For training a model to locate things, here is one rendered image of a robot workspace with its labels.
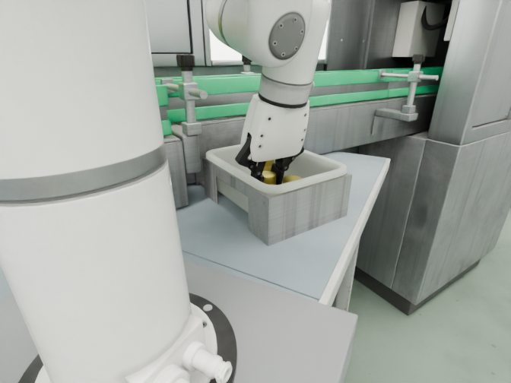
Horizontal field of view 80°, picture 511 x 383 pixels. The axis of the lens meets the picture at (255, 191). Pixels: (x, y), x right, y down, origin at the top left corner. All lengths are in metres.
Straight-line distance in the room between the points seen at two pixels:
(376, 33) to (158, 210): 1.20
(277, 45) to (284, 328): 0.27
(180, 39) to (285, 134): 0.43
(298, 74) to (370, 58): 0.87
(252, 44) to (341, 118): 0.59
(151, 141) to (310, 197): 0.34
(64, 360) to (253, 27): 0.30
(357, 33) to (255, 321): 1.09
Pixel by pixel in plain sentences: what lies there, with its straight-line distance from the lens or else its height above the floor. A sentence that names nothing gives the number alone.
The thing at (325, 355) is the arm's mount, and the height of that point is 0.80.
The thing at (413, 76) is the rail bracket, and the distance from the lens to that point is 0.96.
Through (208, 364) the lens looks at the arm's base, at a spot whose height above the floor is 0.83.
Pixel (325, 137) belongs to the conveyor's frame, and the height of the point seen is 0.80.
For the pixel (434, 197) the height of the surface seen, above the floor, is 0.56.
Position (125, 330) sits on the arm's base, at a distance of 0.19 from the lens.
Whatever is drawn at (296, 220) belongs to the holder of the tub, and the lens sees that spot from 0.48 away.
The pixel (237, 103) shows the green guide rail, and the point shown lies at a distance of 0.70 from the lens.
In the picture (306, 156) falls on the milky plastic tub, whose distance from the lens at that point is 0.59.
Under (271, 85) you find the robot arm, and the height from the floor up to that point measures 0.97.
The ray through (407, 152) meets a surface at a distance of 1.23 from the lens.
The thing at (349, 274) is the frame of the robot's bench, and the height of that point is 0.38.
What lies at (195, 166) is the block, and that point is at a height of 0.83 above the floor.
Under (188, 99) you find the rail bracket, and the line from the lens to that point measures 0.52.
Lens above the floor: 1.01
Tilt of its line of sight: 24 degrees down
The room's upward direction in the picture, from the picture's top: straight up
